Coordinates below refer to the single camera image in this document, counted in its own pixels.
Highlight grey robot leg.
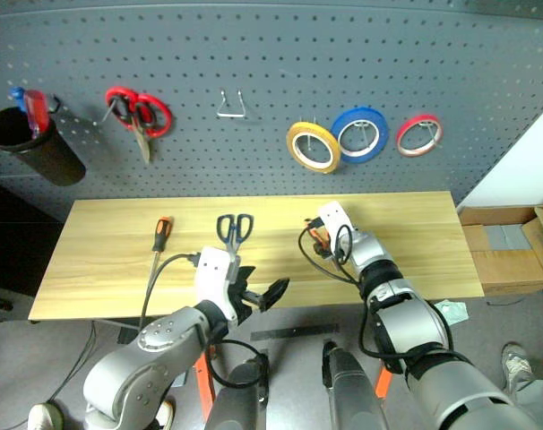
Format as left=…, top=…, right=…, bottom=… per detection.
left=321, top=340, right=389, bottom=430
left=203, top=353, right=271, bottom=430

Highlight brown cardboard box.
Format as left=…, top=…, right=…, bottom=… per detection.
left=458, top=205, right=543, bottom=297

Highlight metal scissors hook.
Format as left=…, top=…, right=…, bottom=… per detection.
left=93, top=100, right=118, bottom=125

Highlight yellow tape roll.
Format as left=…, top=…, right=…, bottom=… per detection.
left=285, top=120, right=343, bottom=175

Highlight thin black floor cable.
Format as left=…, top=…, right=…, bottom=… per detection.
left=51, top=322, right=98, bottom=404

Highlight blue black scissors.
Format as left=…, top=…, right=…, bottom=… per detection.
left=215, top=213, right=255, bottom=270

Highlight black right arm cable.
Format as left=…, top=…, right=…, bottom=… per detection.
left=297, top=216, right=409, bottom=375

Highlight metal tape hook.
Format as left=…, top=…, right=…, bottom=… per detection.
left=421, top=120, right=441, bottom=147
left=356, top=119, right=374, bottom=149
left=303, top=116, right=320, bottom=153

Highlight grey tape strip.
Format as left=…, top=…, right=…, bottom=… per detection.
left=484, top=223, right=530, bottom=251

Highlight black cylindrical tool cup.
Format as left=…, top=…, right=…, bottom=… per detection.
left=0, top=106, right=87, bottom=187

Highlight blue handled screwdriver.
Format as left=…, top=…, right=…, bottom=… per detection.
left=10, top=86, right=29, bottom=113

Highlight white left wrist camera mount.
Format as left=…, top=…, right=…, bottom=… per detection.
left=194, top=245, right=244, bottom=322

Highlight red handled scissors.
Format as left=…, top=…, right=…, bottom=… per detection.
left=104, top=86, right=174, bottom=165

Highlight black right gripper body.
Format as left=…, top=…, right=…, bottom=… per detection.
left=314, top=236, right=333, bottom=261

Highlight orange metal table leg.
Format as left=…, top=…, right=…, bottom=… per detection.
left=194, top=348, right=217, bottom=422
left=375, top=366, right=393, bottom=400

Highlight grey left robot leg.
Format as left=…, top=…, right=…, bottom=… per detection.
left=203, top=353, right=271, bottom=430

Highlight grey perforated pegboard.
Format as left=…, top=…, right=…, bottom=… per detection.
left=0, top=4, right=543, bottom=225

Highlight crumpled pale paper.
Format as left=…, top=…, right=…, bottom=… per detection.
left=434, top=300, right=470, bottom=324

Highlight orange black screwdriver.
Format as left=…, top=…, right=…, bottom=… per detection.
left=146, top=215, right=175, bottom=292

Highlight red handled screwdriver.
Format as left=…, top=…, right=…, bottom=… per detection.
left=23, top=89, right=51, bottom=140

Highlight blue tape roll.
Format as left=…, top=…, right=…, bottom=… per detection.
left=330, top=106, right=390, bottom=164

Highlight black floor strip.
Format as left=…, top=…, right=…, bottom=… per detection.
left=250, top=322, right=340, bottom=342

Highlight brown cardboard flap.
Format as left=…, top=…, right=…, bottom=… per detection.
left=521, top=203, right=543, bottom=288

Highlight grey trouser leg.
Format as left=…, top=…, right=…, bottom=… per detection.
left=508, top=378, right=543, bottom=430

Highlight red tape roll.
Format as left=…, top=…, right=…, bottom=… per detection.
left=395, top=114, right=444, bottom=158

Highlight orange black pliers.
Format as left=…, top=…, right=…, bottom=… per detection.
left=303, top=217, right=333, bottom=259

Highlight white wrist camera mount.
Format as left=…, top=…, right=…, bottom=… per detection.
left=194, top=245, right=244, bottom=322
left=318, top=201, right=358, bottom=256

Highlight white shoe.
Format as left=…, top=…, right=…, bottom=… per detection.
left=154, top=398, right=177, bottom=429
left=28, top=402, right=65, bottom=430

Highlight metal wire pliers holder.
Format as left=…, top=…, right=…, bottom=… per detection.
left=216, top=89, right=247, bottom=120

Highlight grey person's shoe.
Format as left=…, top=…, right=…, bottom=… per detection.
left=502, top=342, right=535, bottom=391

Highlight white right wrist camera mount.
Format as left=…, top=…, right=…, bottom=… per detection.
left=318, top=201, right=358, bottom=256

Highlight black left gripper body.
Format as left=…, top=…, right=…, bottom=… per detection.
left=228, top=286, right=263, bottom=326

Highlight grey right robot leg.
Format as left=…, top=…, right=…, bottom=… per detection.
left=321, top=340, right=389, bottom=430

